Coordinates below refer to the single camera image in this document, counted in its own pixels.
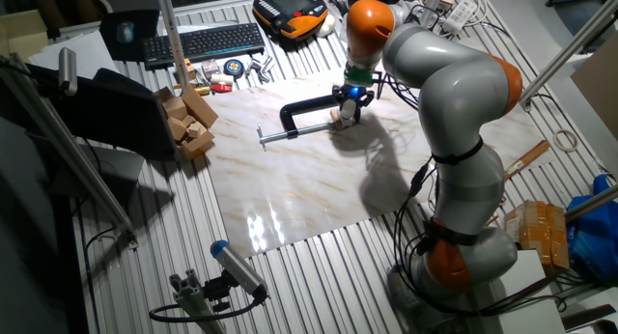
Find black metal C-clamp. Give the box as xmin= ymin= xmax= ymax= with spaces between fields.
xmin=257 ymin=93 xmax=362 ymax=152

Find brown taped parcel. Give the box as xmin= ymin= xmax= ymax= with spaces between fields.
xmin=504 ymin=199 xmax=571 ymax=275

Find black mouse pad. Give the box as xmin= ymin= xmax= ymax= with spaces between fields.
xmin=99 ymin=9 xmax=160 ymax=63

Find beige rubber ring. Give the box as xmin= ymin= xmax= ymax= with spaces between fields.
xmin=553 ymin=129 xmax=579 ymax=153

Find aluminium profile post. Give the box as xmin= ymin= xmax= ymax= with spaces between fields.
xmin=154 ymin=0 xmax=190 ymax=92
xmin=420 ymin=0 xmax=446 ymax=29

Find brown cardboard sheet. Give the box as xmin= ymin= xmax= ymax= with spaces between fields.
xmin=570 ymin=34 xmax=618 ymax=142

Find white pedestal box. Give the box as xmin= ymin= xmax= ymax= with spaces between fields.
xmin=465 ymin=249 xmax=566 ymax=334

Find white paper sheet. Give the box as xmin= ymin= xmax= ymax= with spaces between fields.
xmin=27 ymin=29 xmax=120 ymax=79

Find short aluminium profile stub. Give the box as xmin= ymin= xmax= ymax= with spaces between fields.
xmin=168 ymin=268 xmax=226 ymax=334

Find black camera cable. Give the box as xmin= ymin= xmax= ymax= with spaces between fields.
xmin=148 ymin=294 xmax=267 ymax=324

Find black laptop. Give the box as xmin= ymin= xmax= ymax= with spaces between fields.
xmin=28 ymin=66 xmax=178 ymax=161

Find small white red box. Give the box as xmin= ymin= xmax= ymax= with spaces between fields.
xmin=201 ymin=58 xmax=221 ymax=79

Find wooden handle hammer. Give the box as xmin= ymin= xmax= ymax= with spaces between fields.
xmin=504 ymin=139 xmax=551 ymax=181

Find cardboard box of wooden blocks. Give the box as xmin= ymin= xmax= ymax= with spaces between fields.
xmin=153 ymin=85 xmax=219 ymax=161

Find black orange teach pendant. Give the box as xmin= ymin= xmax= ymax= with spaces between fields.
xmin=251 ymin=0 xmax=330 ymax=41

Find marble pattern sheet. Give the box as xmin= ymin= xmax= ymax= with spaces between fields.
xmin=201 ymin=68 xmax=556 ymax=259

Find white power strip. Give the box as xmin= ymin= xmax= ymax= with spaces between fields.
xmin=442 ymin=0 xmax=478 ymax=36

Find black keyboard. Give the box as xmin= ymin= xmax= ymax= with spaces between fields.
xmin=141 ymin=22 xmax=267 ymax=70

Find blue plastic bag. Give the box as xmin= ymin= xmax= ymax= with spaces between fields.
xmin=567 ymin=173 xmax=618 ymax=282

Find silver metal pipe fitting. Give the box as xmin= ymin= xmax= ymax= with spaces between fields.
xmin=244 ymin=55 xmax=276 ymax=84

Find white red valve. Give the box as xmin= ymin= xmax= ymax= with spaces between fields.
xmin=210 ymin=71 xmax=235 ymax=94

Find silver depth camera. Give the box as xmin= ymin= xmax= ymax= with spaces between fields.
xmin=57 ymin=47 xmax=78 ymax=97

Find beige cardboard box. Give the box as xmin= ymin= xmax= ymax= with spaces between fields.
xmin=0 ymin=9 xmax=49 ymax=60

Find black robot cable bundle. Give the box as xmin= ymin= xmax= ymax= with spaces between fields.
xmin=393 ymin=154 xmax=569 ymax=320

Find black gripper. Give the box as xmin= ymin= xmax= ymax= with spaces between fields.
xmin=331 ymin=82 xmax=376 ymax=125

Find aluminium profile bar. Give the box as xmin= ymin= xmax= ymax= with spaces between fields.
xmin=564 ymin=183 xmax=618 ymax=224
xmin=520 ymin=0 xmax=618 ymax=111
xmin=0 ymin=53 xmax=139 ymax=251

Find white egg-shaped object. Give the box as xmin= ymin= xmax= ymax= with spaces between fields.
xmin=316 ymin=14 xmax=337 ymax=39

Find silver blue-tipped camera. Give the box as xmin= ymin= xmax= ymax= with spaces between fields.
xmin=210 ymin=239 xmax=269 ymax=301

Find grey computer mouse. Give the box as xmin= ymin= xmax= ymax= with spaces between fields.
xmin=115 ymin=20 xmax=135 ymax=45

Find green gripper mount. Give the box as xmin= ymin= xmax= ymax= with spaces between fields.
xmin=343 ymin=66 xmax=376 ymax=88

